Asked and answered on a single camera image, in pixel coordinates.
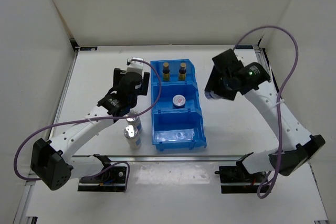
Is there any red-label lid jar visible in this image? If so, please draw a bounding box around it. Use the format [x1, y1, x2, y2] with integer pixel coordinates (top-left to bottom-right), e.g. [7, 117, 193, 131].
[172, 94, 186, 109]
[205, 91, 220, 100]

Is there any brown bottle yellow label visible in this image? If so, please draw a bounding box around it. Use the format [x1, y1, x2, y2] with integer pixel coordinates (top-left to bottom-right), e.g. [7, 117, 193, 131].
[178, 62, 186, 81]
[162, 62, 170, 82]

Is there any silver-lid white jar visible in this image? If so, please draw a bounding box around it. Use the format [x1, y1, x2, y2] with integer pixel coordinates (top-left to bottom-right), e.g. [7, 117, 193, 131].
[126, 109, 143, 134]
[124, 125, 142, 150]

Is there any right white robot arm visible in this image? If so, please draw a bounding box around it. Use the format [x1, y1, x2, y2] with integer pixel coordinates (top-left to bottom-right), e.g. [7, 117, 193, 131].
[205, 49, 325, 182]

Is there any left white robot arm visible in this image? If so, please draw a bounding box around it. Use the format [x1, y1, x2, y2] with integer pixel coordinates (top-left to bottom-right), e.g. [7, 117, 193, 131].
[31, 68, 150, 190]

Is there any right blue corner label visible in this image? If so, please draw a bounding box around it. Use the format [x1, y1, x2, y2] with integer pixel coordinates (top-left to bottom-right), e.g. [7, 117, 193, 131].
[234, 45, 254, 50]

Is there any blue corner label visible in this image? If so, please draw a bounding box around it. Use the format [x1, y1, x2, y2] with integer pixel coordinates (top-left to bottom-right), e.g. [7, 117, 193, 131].
[79, 47, 98, 51]
[234, 45, 254, 50]

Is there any left blue corner label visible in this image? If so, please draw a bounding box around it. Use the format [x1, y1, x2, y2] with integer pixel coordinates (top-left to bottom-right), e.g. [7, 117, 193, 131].
[79, 47, 98, 51]

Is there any blue three-compartment plastic bin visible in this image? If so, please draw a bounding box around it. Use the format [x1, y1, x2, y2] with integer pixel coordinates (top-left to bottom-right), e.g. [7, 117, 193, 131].
[150, 59, 207, 151]

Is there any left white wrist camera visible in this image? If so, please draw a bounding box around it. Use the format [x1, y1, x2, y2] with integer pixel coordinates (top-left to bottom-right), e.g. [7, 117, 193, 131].
[126, 57, 143, 75]

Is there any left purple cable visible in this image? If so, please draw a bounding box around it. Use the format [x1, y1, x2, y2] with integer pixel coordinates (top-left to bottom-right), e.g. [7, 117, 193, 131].
[13, 60, 162, 191]

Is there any purple cable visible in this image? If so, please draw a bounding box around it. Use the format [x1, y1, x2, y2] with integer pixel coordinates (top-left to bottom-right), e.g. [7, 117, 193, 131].
[13, 60, 162, 191]
[235, 26, 299, 199]

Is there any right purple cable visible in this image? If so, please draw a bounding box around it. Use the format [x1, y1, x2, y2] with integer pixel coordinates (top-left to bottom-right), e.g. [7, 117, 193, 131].
[235, 26, 299, 199]

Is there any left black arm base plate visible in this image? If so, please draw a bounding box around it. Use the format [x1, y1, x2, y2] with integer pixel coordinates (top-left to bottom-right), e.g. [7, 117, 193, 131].
[77, 163, 129, 193]

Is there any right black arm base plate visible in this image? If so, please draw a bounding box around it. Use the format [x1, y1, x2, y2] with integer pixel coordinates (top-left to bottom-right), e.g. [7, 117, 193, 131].
[214, 166, 266, 194]

